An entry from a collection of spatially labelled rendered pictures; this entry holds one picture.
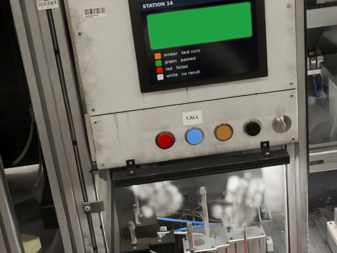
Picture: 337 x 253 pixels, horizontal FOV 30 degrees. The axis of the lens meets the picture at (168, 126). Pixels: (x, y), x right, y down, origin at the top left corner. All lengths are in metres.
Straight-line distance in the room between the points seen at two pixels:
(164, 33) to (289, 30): 0.24
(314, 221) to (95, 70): 0.93
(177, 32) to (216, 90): 0.15
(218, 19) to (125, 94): 0.23
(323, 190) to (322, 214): 0.07
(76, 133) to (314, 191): 0.89
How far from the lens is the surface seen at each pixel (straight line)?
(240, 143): 1.30
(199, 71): 1.20
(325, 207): 1.97
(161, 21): 1.17
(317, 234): 1.86
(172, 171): 1.27
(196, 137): 1.27
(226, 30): 1.19
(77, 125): 1.27
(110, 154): 1.29
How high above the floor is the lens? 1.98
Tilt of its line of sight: 25 degrees down
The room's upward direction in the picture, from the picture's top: 7 degrees counter-clockwise
